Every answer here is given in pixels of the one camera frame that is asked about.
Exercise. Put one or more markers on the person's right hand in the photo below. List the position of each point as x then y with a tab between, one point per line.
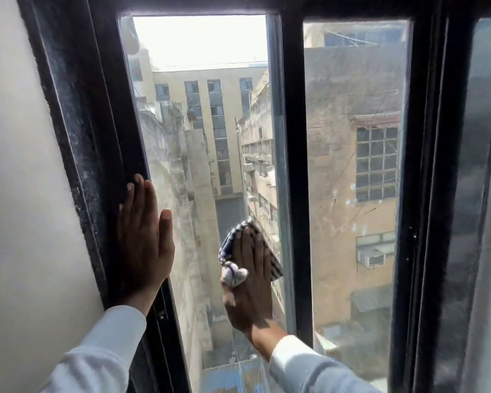
251	294

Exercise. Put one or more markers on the dusty window glass pane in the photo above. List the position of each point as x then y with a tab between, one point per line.
352	192

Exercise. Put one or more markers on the person's left hand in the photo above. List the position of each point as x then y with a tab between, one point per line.
143	249

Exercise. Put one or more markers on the beige building with tall windows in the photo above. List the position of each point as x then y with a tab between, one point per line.
229	102

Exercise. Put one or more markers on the grey concrete building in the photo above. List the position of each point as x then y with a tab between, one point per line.
196	192

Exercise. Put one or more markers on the blue roof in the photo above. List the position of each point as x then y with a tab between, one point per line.
229	378

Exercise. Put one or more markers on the wide window glass pane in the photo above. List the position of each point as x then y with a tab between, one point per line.
204	118

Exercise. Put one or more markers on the person's left forearm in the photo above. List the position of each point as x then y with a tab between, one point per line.
102	356

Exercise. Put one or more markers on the blue white checked cloth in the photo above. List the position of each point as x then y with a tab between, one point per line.
227	247

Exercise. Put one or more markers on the black window frame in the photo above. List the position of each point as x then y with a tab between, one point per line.
86	118

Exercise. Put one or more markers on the white air conditioner unit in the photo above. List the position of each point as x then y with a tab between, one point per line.
371	258

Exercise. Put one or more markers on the beige building with balconies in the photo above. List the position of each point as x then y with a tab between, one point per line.
257	151

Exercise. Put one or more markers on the brown building with grid window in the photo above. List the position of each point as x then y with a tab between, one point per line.
331	159

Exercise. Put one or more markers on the person's right forearm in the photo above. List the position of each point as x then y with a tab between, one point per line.
311	370

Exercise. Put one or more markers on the person's right thumb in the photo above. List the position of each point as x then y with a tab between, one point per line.
228	296

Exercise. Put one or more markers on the person's left thumb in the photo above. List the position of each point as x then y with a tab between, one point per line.
166	233

